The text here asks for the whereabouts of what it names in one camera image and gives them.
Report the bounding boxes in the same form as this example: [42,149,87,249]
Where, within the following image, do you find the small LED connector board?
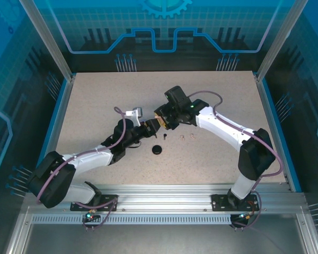
[83,210,100,222]
[237,211,255,221]

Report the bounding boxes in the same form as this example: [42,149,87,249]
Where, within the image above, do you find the grey metal base tray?
[21,224,311,254]

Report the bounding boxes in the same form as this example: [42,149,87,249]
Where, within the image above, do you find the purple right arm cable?
[188,90,284,231]

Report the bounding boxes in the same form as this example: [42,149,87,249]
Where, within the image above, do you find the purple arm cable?
[188,90,284,231]
[36,106,128,232]

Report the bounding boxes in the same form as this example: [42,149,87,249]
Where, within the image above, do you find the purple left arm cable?
[36,106,128,232]

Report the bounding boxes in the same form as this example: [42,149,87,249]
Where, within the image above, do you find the aluminium table side rail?
[39,75,76,159]
[255,75,303,193]

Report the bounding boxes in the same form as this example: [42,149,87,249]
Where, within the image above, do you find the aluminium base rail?
[23,184,310,214]

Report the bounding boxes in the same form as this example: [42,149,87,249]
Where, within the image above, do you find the slotted grey cable duct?
[31,214,233,225]

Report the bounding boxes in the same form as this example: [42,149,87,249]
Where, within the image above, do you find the aluminium corner frame post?
[19,0,76,82]
[255,0,311,82]

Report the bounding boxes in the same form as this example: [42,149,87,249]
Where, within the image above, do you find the aluminium lower frame bar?
[296,208,318,254]
[5,208,34,254]

